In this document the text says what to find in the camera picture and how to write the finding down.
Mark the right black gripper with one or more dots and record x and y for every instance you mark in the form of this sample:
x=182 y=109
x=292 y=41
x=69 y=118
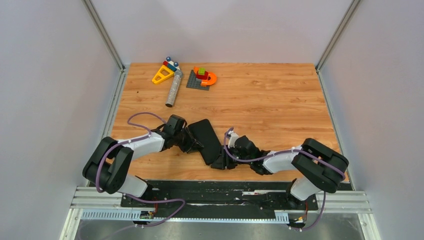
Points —
x=224 y=163

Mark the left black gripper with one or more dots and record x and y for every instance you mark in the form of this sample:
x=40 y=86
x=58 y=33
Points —
x=192 y=143

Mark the black zip tool case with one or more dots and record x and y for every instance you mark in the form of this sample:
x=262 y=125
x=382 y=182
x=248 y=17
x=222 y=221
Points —
x=204 y=133

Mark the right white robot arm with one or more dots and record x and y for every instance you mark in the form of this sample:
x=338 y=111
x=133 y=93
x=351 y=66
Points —
x=322 y=168

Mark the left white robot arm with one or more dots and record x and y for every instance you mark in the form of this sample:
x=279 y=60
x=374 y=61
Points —
x=108 y=166

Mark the grey building block baseplate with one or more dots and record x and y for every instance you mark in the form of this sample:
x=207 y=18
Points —
x=194 y=83

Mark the silver glitter cylinder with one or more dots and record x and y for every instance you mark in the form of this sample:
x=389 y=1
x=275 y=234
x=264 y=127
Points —
x=172 y=95

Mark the red toy block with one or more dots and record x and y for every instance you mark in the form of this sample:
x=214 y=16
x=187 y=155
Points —
x=202 y=76

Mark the orange curved toy block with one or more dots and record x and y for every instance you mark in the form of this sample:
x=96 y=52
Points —
x=212 y=78

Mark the yellow triangle toy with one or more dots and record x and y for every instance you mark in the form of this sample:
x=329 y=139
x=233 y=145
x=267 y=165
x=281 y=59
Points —
x=164 y=73

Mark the green toy cube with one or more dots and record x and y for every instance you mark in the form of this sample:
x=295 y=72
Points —
x=201 y=71

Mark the red blue toy car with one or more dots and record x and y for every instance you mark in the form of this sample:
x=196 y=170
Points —
x=170 y=64

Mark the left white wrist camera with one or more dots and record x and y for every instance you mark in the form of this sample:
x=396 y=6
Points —
x=174 y=125

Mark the aluminium frame rail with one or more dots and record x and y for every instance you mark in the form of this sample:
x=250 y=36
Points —
x=97 y=21

